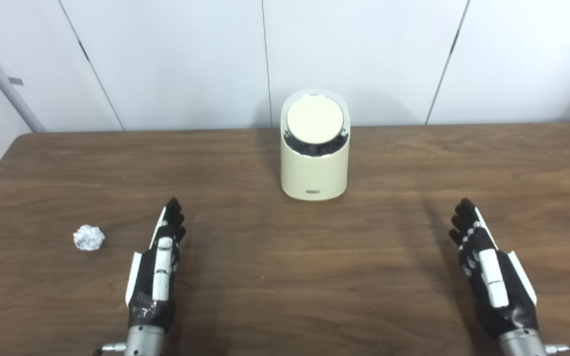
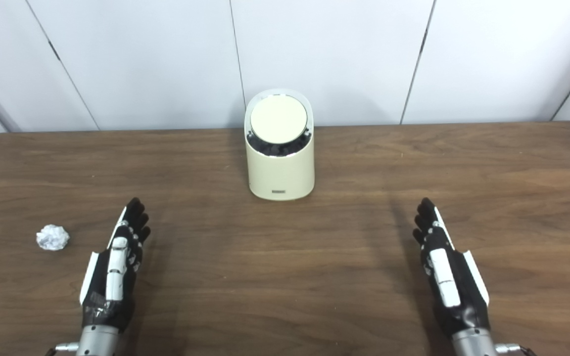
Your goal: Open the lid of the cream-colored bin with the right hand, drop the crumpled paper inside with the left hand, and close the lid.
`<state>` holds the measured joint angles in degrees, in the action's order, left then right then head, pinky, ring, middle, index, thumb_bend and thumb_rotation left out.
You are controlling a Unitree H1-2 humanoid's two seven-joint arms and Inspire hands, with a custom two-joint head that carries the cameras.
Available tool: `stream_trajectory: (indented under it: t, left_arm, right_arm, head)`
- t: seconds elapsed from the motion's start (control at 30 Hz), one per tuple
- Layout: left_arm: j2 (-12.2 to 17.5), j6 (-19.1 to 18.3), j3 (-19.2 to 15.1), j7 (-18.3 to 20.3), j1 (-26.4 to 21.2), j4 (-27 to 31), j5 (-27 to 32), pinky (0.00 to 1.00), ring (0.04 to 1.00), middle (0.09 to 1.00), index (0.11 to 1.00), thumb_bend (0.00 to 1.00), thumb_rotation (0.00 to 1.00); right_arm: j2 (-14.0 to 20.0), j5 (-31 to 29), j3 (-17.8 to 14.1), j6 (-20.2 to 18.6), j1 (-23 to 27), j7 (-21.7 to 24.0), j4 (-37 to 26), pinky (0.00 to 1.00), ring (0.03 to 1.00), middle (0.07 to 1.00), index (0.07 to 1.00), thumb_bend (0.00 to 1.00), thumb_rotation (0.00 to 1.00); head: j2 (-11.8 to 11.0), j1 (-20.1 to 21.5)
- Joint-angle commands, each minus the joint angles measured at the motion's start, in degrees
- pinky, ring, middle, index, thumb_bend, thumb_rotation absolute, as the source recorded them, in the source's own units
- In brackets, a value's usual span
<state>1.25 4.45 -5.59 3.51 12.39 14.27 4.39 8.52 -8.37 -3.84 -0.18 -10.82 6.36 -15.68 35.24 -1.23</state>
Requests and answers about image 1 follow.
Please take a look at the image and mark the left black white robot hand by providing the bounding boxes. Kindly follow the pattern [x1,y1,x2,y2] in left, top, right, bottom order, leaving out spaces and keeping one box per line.
[125,197,187,333]

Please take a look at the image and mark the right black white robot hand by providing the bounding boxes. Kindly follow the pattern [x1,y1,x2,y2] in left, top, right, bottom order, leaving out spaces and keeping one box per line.
[449,198,539,338]

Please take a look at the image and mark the white paper ball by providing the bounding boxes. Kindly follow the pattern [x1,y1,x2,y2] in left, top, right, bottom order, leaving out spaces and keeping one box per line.
[73,225,106,251]

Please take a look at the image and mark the round cream bin lid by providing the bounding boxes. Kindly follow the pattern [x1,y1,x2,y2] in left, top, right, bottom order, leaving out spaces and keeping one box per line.
[286,96,345,145]

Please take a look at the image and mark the cream-colored cylindrical bin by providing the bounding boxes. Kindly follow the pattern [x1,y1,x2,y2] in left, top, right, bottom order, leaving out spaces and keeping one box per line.
[280,89,351,201]

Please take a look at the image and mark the black bin liner bag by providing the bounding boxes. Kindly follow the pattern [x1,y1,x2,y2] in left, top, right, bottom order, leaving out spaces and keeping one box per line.
[283,126,350,158]

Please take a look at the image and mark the grey wall post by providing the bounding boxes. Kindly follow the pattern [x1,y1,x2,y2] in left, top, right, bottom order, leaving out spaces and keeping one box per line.
[0,25,46,133]

